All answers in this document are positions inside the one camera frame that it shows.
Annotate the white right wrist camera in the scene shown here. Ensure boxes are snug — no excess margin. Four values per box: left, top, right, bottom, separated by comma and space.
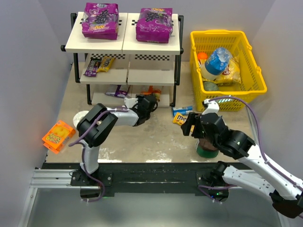
202, 99, 220, 115

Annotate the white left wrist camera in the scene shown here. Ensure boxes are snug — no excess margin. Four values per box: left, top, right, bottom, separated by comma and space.
124, 97, 138, 109

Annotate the magenta grape candy bag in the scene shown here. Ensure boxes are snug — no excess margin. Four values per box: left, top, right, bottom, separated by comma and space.
135, 8, 173, 44
81, 2, 119, 40

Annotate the yellow chips bag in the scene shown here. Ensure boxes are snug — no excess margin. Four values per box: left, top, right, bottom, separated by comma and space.
214, 56, 241, 86

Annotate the white three-tier shelf rack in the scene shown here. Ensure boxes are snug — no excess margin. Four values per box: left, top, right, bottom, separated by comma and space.
61, 12, 184, 107

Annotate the white toilet paper roll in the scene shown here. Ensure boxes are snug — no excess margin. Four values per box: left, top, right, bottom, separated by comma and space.
73, 111, 89, 128

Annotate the white blue plastic bottle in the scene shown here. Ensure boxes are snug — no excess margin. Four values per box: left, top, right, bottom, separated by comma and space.
200, 47, 232, 81

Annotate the orange snack box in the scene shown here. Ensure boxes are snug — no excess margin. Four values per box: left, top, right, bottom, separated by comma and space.
42, 120, 75, 154

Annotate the purple M&M's candy bag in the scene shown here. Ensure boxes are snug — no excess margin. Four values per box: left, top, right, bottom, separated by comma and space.
84, 57, 102, 77

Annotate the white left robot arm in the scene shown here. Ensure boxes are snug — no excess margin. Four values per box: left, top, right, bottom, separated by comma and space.
69, 94, 158, 174

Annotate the yellow plastic shopping basket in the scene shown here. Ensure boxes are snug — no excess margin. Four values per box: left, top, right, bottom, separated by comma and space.
190, 30, 267, 112

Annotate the small yellow M&M's packet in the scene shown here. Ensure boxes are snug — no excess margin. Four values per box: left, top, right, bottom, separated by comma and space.
172, 112, 187, 126

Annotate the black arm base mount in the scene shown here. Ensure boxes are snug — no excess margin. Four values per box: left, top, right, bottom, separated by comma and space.
71, 163, 229, 202

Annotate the green round object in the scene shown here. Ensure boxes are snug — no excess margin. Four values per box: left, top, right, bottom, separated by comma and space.
203, 81, 219, 91

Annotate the blue white snack box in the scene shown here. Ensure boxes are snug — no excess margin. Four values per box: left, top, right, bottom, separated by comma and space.
172, 105, 193, 116

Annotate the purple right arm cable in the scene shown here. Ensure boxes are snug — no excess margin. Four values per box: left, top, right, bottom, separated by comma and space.
197, 96, 303, 204

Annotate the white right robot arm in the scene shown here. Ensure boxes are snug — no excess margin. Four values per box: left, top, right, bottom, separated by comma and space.
181, 113, 303, 218

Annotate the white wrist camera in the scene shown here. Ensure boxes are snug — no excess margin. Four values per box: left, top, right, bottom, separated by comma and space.
202, 99, 220, 115
124, 97, 138, 109

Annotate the orange white snack packet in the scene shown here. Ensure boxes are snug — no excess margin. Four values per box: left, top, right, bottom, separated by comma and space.
140, 86, 163, 95

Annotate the purple pink candy bag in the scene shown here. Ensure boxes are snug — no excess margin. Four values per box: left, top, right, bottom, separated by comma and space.
105, 85, 129, 98

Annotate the yellow M&M's candy bag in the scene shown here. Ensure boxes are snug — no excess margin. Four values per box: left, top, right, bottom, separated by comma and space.
97, 56, 116, 73

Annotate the brown green tape roll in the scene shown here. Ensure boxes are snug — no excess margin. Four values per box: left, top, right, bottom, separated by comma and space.
195, 139, 219, 158

